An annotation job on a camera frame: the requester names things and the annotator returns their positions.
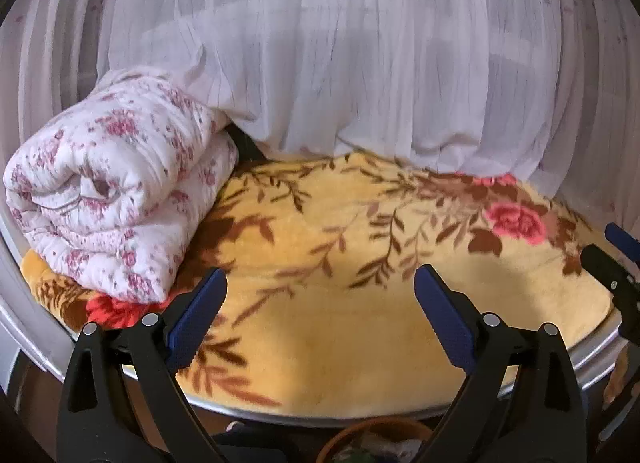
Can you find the pink floral folded quilt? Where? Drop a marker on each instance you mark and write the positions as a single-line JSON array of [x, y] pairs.
[[110, 192]]

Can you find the white sheer curtain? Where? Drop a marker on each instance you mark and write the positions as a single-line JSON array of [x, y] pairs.
[[545, 90]]

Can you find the person's right hand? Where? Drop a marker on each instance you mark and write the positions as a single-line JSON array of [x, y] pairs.
[[617, 379]]

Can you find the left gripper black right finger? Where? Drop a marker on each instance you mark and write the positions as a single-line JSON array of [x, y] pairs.
[[519, 401]]

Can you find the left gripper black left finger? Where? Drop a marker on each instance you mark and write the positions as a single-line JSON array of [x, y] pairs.
[[96, 421]]

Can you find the yellow floral plush blanket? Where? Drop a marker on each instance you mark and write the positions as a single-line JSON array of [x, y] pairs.
[[320, 319]]

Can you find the orange plastic trash bin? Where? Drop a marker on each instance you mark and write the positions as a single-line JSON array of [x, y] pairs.
[[395, 429]]

